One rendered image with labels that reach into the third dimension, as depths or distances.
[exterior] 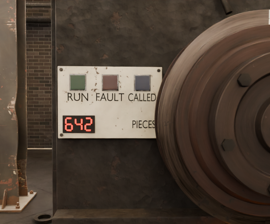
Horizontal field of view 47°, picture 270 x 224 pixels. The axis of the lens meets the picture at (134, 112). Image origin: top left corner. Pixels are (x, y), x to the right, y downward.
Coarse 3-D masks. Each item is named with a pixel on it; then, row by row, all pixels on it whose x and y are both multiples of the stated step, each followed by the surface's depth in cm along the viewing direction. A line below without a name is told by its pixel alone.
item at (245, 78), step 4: (240, 76) 56; (244, 76) 55; (248, 76) 56; (240, 80) 55; (244, 80) 56; (248, 80) 56; (240, 84) 56; (244, 84) 56; (248, 84) 56; (224, 140) 56; (228, 140) 56; (232, 140) 56; (224, 144) 56; (228, 144) 56; (232, 144) 56; (224, 148) 56; (228, 148) 56; (232, 148) 56; (268, 188) 57
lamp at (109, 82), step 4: (104, 76) 76; (108, 76) 76; (112, 76) 76; (116, 76) 76; (104, 80) 76; (108, 80) 76; (112, 80) 76; (116, 80) 76; (104, 84) 76; (108, 84) 76; (112, 84) 76; (116, 84) 76; (104, 88) 76; (108, 88) 76; (112, 88) 76; (116, 88) 76
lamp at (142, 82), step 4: (136, 76) 77; (140, 76) 77; (144, 76) 77; (148, 76) 77; (136, 80) 77; (140, 80) 77; (144, 80) 77; (148, 80) 77; (136, 84) 77; (140, 84) 77; (144, 84) 77; (148, 84) 77; (136, 88) 77; (140, 88) 77; (144, 88) 77; (148, 88) 77
